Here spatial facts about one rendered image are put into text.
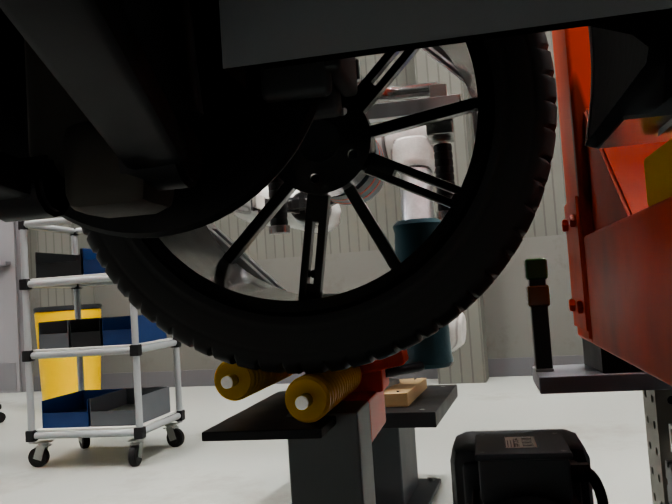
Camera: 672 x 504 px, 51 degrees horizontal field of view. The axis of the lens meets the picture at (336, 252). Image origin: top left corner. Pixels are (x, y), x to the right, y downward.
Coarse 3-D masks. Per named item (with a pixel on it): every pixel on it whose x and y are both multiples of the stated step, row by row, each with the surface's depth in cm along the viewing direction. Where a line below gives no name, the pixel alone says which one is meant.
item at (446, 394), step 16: (416, 400) 202; (432, 400) 200; (448, 400) 207; (400, 416) 184; (416, 416) 183; (432, 416) 182; (384, 432) 197; (400, 432) 198; (384, 448) 197; (400, 448) 197; (384, 464) 197; (400, 464) 196; (416, 464) 218; (384, 480) 197; (400, 480) 196; (416, 480) 216; (432, 480) 220; (384, 496) 197; (400, 496) 196; (416, 496) 205; (432, 496) 205
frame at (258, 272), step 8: (424, 48) 117; (432, 48) 113; (440, 48) 113; (432, 56) 118; (440, 56) 114; (448, 56) 112; (448, 64) 116; (456, 72) 116; (208, 224) 122; (216, 232) 123; (216, 240) 119; (224, 240) 120; (224, 248) 118; (248, 256) 123; (240, 264) 118; (248, 264) 118; (256, 264) 122; (256, 272) 117; (264, 272) 121; (264, 280) 117; (272, 280) 121; (280, 288) 120; (328, 296) 114
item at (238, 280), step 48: (480, 48) 86; (480, 96) 86; (480, 144) 86; (288, 192) 110; (336, 192) 107; (432, 192) 105; (192, 240) 105; (240, 240) 111; (384, 240) 106; (432, 240) 86; (240, 288) 96; (384, 288) 87
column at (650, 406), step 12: (648, 396) 128; (660, 396) 123; (648, 408) 129; (660, 408) 123; (648, 420) 131; (660, 420) 123; (648, 432) 130; (660, 432) 123; (648, 444) 131; (660, 444) 123; (648, 456) 132; (660, 456) 123; (660, 468) 123; (660, 480) 124; (660, 492) 125
